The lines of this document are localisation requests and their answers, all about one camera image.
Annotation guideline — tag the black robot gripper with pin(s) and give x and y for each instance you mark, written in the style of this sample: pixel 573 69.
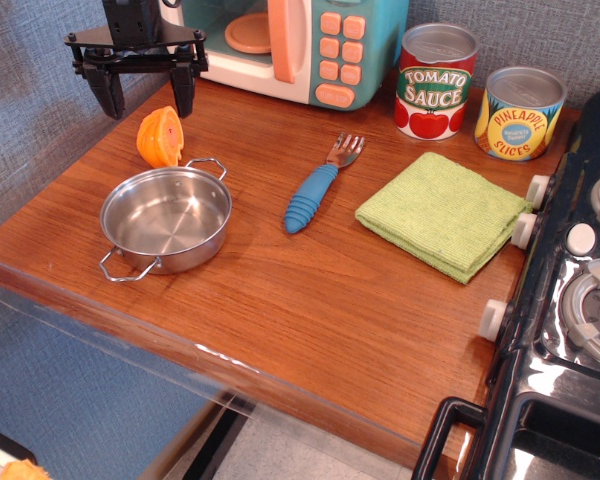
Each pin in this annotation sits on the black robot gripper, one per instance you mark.
pixel 137 39

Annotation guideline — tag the orange plastic half orange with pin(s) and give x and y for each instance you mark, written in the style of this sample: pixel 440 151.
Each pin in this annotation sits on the orange plastic half orange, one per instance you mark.
pixel 160 138

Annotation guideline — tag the green folded cloth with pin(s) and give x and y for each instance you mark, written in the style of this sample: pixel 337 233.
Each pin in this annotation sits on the green folded cloth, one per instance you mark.
pixel 444 214

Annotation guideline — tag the small steel pan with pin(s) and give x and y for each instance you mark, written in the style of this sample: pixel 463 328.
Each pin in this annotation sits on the small steel pan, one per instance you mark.
pixel 166 221

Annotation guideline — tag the teal toy microwave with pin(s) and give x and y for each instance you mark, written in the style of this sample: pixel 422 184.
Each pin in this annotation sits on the teal toy microwave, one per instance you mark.
pixel 330 54

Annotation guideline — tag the tomato sauce can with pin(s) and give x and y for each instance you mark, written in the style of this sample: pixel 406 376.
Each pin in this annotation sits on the tomato sauce can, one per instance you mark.
pixel 434 78

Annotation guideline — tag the pineapple slices can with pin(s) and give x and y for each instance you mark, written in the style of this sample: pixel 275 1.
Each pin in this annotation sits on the pineapple slices can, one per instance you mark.
pixel 519 112

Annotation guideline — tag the white stove knob upper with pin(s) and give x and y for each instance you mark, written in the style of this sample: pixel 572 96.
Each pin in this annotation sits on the white stove knob upper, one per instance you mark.
pixel 536 190

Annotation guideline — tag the white stove knob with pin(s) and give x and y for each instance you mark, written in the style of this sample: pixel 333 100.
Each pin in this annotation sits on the white stove knob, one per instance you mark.
pixel 523 230
pixel 492 318
pixel 536 190

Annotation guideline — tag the white stove knob middle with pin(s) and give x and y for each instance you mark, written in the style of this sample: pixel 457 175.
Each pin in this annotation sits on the white stove knob middle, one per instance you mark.
pixel 523 230

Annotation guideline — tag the orange fuzzy object corner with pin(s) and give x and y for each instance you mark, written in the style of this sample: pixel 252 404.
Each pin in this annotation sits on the orange fuzzy object corner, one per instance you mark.
pixel 23 470

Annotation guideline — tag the white stove knob lower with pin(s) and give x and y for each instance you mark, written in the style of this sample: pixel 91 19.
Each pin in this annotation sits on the white stove knob lower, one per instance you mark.
pixel 492 318

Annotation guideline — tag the black toy stove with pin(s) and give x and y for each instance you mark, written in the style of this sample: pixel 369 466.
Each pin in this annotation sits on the black toy stove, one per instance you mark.
pixel 541 419

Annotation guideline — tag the blue handled metal fork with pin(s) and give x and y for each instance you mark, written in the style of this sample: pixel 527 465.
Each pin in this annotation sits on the blue handled metal fork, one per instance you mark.
pixel 307 199

